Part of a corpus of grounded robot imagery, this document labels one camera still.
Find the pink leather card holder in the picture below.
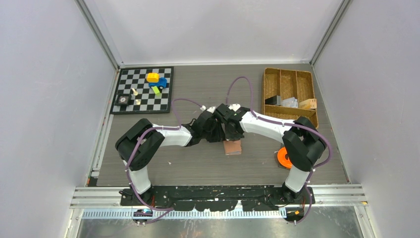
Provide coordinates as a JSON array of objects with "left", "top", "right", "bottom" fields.
[{"left": 223, "top": 140, "right": 242, "bottom": 156}]

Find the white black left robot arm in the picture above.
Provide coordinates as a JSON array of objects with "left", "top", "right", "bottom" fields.
[{"left": 115, "top": 107, "right": 227, "bottom": 205}]

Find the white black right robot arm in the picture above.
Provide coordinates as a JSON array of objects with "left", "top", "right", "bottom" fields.
[{"left": 213, "top": 104, "right": 328, "bottom": 204}]

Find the grey card with stripe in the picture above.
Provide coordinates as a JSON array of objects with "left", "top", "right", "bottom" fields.
[{"left": 281, "top": 97, "right": 299, "bottom": 108}]

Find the tan card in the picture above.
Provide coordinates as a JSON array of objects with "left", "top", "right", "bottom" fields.
[{"left": 299, "top": 98, "right": 317, "bottom": 110}]

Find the orange horseshoe toy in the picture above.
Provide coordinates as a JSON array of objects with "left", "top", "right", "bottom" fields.
[{"left": 276, "top": 147, "right": 292, "bottom": 170}]

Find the blue toy car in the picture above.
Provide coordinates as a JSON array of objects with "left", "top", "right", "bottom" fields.
[{"left": 149, "top": 77, "right": 167, "bottom": 90}]

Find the woven bamboo organizer tray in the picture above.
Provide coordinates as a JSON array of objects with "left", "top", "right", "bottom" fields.
[{"left": 261, "top": 68, "right": 318, "bottom": 128}]

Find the green toy block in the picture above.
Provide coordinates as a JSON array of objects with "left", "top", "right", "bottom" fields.
[{"left": 152, "top": 86, "right": 161, "bottom": 96}]

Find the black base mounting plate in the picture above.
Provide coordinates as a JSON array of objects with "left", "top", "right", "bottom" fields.
[{"left": 119, "top": 185, "right": 315, "bottom": 212}]

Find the yellow toy block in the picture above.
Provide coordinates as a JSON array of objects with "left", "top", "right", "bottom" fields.
[{"left": 146, "top": 72, "right": 160, "bottom": 83}]

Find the black white chessboard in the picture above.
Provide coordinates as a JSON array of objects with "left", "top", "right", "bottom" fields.
[{"left": 110, "top": 66, "right": 174, "bottom": 115}]

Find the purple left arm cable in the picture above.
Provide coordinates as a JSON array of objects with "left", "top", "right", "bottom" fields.
[{"left": 124, "top": 98, "right": 207, "bottom": 225}]

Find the aluminium frame rail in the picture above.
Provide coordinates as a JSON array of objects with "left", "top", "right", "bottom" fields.
[{"left": 70, "top": 184, "right": 367, "bottom": 221}]

